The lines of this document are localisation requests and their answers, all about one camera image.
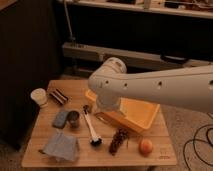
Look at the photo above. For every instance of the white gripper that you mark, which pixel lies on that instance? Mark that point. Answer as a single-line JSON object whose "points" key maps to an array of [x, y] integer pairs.
{"points": [[106, 103]]}

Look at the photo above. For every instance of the dark grape bunch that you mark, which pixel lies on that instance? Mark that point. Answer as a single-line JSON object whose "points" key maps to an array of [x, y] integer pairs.
{"points": [[119, 137]]}

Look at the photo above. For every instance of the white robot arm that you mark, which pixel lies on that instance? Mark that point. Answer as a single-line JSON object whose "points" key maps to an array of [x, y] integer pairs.
{"points": [[190, 88]]}

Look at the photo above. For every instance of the small metal cup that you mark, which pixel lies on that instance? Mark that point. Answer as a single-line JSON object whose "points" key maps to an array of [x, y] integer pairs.
{"points": [[74, 119]]}

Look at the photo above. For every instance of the white paper cup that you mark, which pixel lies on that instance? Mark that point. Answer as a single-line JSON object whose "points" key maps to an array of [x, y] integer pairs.
{"points": [[39, 96]]}

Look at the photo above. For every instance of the yellow plastic bin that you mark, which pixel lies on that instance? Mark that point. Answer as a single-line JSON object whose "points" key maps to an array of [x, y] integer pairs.
{"points": [[134, 115]]}

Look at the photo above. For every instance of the blue grey sponge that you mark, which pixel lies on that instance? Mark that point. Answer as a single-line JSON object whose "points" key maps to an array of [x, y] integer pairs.
{"points": [[60, 119]]}

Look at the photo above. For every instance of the dark striped rectangular block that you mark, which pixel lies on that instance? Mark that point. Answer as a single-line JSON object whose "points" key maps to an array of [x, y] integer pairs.
{"points": [[59, 97]]}

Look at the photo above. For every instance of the orange peach fruit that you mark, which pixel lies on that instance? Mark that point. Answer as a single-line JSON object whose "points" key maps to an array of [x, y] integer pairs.
{"points": [[145, 146]]}

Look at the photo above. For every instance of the long grey case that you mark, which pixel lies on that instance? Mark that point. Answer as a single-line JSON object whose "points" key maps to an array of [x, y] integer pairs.
{"points": [[130, 58]]}

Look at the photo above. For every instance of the grey folded cloth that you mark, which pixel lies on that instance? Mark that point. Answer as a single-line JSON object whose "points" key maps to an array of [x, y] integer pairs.
{"points": [[62, 147]]}

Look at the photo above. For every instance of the grey metal stand pole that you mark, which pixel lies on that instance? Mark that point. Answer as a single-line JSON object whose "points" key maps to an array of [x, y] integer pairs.
{"points": [[71, 36]]}

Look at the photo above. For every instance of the cluttered background shelf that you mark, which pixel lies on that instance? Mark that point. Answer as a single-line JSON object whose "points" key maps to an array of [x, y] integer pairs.
{"points": [[146, 7]]}

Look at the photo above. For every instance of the white handled dish brush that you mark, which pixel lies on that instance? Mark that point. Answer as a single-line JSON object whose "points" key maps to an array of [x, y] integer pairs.
{"points": [[95, 139]]}

